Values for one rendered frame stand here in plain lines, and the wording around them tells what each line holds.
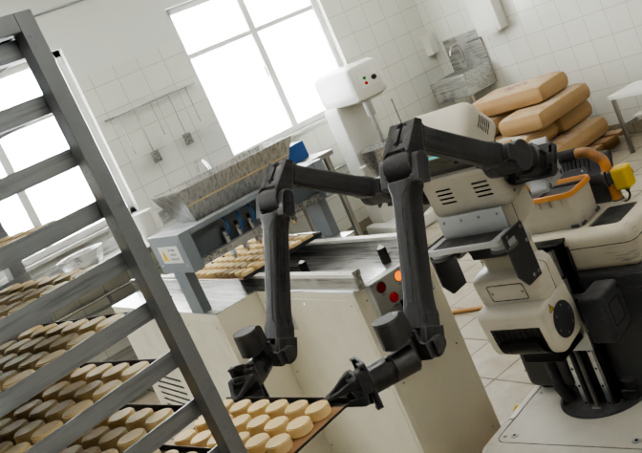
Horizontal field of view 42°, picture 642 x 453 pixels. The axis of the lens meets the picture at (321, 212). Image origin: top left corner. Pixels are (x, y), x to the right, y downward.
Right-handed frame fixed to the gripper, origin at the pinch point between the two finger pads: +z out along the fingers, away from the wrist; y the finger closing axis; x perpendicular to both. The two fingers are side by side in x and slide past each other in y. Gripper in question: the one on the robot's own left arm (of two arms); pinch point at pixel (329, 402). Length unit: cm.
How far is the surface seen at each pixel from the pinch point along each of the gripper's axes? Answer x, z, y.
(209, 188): -172, -15, 32
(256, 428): -3.7, 14.6, 1.1
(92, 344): 26, 32, 37
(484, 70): -530, -317, -9
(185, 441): -16.8, 28.3, 1.1
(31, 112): 22, 25, 72
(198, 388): 22.4, 21.1, 21.7
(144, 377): 22.9, 27.7, 27.6
